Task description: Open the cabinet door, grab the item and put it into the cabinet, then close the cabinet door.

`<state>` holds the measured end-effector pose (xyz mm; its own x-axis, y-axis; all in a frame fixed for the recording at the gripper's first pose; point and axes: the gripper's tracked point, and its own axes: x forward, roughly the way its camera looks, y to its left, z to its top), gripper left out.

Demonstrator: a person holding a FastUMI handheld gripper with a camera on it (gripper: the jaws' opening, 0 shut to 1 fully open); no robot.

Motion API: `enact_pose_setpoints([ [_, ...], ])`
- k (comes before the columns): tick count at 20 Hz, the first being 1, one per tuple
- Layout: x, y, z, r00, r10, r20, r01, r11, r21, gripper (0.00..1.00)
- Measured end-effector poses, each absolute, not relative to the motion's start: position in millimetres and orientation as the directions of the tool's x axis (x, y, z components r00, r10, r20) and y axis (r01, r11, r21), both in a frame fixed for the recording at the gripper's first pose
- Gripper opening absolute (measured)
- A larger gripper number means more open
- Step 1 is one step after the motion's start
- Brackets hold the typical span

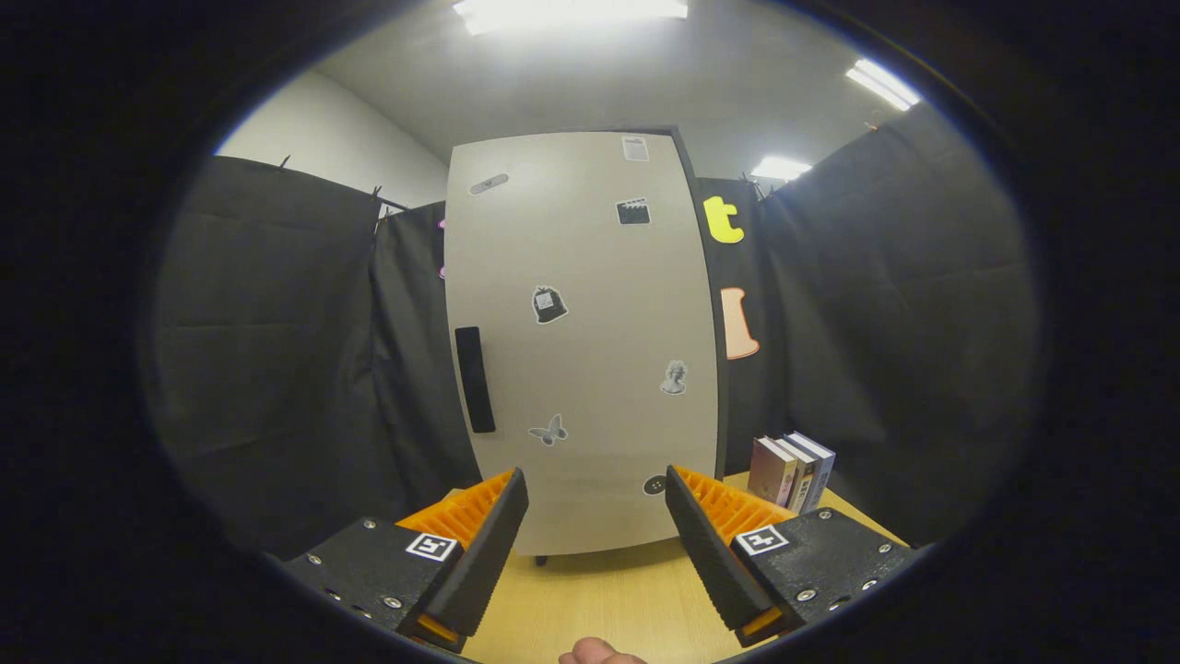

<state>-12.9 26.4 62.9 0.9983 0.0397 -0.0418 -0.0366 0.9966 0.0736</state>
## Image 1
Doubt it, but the black backdrop cloth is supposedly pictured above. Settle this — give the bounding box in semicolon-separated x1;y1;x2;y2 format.
143;101;1047;559

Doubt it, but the dark grey cabinet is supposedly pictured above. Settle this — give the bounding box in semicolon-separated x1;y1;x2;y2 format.
442;126;731;565

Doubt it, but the dark spine book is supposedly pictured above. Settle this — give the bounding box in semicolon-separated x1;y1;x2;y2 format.
788;435;826;514

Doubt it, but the long ceiling light panel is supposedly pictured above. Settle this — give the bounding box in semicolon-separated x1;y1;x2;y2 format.
846;59;921;112

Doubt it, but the white cover book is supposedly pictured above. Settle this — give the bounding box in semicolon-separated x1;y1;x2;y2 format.
773;436;817;513

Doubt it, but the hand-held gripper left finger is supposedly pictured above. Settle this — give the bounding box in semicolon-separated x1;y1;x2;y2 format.
279;468;531;654

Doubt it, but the black door handle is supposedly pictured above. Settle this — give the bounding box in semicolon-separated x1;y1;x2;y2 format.
454;326;496;434

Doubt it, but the large ceiling light panel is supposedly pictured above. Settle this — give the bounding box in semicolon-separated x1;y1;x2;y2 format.
452;0;688;36

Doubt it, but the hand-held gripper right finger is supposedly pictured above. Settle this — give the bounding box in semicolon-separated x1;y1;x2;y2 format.
664;464;923;649

